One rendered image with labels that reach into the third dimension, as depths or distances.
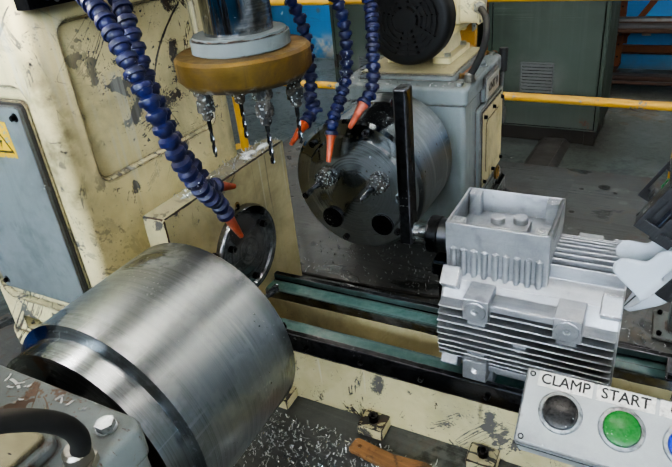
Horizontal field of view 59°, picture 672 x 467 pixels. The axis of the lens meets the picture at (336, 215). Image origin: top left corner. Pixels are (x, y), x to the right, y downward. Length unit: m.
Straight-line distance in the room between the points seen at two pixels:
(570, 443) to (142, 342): 0.39
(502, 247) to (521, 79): 3.32
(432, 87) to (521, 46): 2.79
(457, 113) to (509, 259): 0.52
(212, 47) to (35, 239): 0.42
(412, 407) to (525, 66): 3.26
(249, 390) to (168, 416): 0.09
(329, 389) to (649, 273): 0.50
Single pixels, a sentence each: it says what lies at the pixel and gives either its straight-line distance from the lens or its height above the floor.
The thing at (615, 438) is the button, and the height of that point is 1.07.
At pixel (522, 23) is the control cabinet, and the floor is 0.75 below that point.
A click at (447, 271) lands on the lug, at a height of 1.09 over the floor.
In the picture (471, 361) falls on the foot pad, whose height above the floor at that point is 0.98.
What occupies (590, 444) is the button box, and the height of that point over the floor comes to 1.05.
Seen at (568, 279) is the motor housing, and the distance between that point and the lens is 0.72.
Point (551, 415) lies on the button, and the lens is 0.59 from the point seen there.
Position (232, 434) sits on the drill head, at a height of 1.04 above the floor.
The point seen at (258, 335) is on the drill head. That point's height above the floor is 1.10.
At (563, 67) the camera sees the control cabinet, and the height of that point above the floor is 0.50.
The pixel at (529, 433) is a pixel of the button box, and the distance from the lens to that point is 0.59.
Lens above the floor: 1.49
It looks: 27 degrees down
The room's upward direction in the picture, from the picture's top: 6 degrees counter-clockwise
